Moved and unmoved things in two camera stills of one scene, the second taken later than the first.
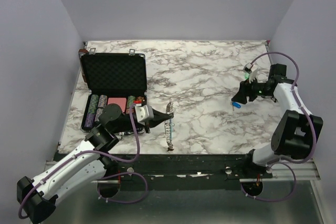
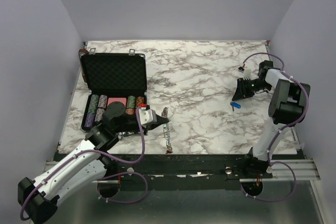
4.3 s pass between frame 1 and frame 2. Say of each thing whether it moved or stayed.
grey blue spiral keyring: moved
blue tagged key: stayed
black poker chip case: stayed
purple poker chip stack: stayed
